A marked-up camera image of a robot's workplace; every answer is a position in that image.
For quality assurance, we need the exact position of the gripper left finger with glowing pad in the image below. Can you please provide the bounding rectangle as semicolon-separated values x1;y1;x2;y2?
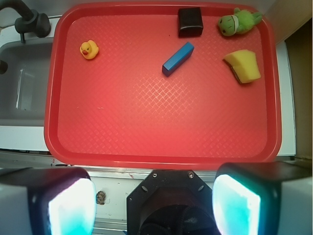
0;167;96;235

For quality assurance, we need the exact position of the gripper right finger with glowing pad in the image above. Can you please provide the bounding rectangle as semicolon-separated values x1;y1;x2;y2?
212;162;313;235

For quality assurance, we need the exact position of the blue rectangular block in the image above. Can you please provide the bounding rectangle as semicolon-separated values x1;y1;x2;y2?
162;42;194;77

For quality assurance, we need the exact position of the dark brown block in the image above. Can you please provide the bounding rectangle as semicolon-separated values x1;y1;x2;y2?
178;7;203;38

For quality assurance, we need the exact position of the grey toy sink basin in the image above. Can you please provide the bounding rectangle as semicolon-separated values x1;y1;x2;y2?
0;38;53;127

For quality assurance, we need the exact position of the yellow sponge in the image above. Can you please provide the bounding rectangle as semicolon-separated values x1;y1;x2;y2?
223;49;261;84

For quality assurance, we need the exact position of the red plastic tray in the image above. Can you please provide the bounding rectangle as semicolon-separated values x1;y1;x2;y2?
44;2;282;170

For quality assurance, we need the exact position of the yellow rubber duck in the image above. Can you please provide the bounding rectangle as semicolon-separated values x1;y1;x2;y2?
80;40;99;60

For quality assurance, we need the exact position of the green plush frog toy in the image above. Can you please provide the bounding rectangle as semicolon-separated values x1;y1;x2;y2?
218;7;263;37

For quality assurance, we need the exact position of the black faucet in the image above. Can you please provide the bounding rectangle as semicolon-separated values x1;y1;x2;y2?
0;0;51;44

